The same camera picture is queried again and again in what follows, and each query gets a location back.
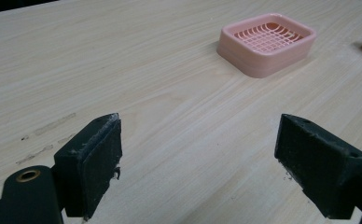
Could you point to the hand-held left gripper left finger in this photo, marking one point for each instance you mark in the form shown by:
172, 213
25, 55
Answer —
89, 165

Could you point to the pink soap dish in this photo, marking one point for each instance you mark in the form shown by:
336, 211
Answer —
266, 46

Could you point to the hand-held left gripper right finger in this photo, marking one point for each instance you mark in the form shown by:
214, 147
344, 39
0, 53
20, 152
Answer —
319, 165

